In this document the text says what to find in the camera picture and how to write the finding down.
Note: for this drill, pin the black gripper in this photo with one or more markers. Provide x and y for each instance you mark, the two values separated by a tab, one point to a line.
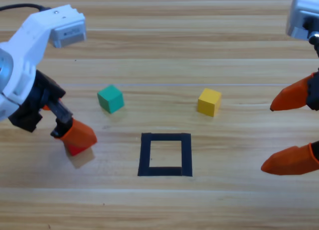
30	108
314	93

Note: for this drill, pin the red cube block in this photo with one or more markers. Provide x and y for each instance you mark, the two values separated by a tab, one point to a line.
74	150

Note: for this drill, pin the green cube block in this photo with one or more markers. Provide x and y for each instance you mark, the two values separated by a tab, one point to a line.
111	99

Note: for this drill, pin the yellow cube block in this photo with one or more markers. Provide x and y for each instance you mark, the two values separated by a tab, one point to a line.
208	103

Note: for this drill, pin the black tape rectangle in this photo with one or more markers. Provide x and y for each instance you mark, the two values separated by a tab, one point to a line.
144	152

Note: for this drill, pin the white wrist mount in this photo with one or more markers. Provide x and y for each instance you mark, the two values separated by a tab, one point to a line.
30	40

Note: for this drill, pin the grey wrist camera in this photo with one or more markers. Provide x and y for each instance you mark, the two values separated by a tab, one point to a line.
68	34

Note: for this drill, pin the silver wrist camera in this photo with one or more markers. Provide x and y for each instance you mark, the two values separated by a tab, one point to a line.
299	8

